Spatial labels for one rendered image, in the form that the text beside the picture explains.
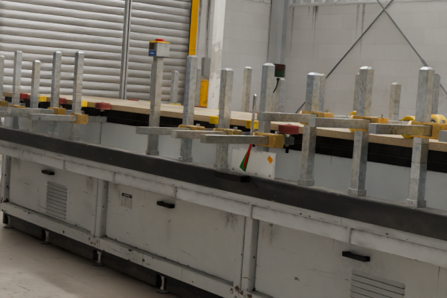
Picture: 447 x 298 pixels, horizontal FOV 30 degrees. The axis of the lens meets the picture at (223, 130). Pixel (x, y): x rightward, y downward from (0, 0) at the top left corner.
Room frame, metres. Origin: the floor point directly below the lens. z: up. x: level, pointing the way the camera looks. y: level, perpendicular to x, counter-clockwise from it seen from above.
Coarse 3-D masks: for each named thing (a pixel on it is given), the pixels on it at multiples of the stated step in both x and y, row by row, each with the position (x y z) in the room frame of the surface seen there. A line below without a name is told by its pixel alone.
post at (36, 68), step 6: (36, 66) 4.76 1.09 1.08; (36, 72) 4.76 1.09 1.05; (36, 78) 4.76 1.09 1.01; (36, 84) 4.76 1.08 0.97; (36, 90) 4.77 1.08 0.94; (36, 96) 4.77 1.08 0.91; (30, 102) 4.78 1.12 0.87; (36, 102) 4.77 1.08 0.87; (30, 120) 4.77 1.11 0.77; (36, 120) 4.77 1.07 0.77; (30, 126) 4.77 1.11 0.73; (36, 126) 4.77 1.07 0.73
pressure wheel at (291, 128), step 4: (280, 124) 3.22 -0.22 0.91; (284, 124) 3.21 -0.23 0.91; (288, 124) 3.24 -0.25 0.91; (292, 124) 3.27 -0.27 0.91; (280, 128) 3.22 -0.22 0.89; (284, 128) 3.21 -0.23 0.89; (288, 128) 3.20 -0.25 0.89; (292, 128) 3.20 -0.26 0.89; (296, 128) 3.21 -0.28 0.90; (280, 132) 3.22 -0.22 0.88; (284, 132) 3.21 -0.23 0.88; (288, 132) 3.20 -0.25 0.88; (292, 132) 3.21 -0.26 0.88; (296, 132) 3.22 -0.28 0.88; (288, 136) 3.23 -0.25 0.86; (288, 148) 3.24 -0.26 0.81; (288, 152) 3.24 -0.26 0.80
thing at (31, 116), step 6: (30, 114) 4.18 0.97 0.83; (36, 114) 4.19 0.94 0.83; (42, 114) 4.21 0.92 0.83; (48, 114) 4.23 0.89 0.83; (54, 114) 4.28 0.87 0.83; (54, 120) 4.25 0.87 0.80; (60, 120) 4.27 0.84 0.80; (66, 120) 4.29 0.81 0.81; (72, 120) 4.31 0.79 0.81; (90, 120) 4.38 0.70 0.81; (96, 120) 4.41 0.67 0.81; (102, 120) 4.43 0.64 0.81
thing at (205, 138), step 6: (204, 138) 2.98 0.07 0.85; (210, 138) 2.99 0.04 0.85; (216, 138) 3.00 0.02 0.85; (222, 138) 3.02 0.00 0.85; (228, 138) 3.04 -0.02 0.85; (234, 138) 3.06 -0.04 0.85; (240, 138) 3.07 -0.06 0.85; (246, 138) 3.09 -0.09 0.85; (252, 138) 3.11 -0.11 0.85; (258, 138) 3.13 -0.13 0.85; (264, 138) 3.15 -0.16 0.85; (288, 138) 3.22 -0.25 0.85; (294, 138) 3.24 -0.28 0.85; (288, 144) 3.24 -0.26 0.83
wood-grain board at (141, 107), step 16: (48, 96) 5.10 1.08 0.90; (64, 96) 5.36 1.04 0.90; (96, 96) 6.00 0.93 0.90; (144, 112) 4.19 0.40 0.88; (160, 112) 4.08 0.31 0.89; (176, 112) 3.98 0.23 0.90; (208, 112) 4.20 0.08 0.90; (240, 112) 4.58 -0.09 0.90; (272, 128) 3.44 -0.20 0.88; (320, 128) 3.23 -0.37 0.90; (336, 128) 3.34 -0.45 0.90; (400, 144) 2.91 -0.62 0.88; (432, 144) 2.81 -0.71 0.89
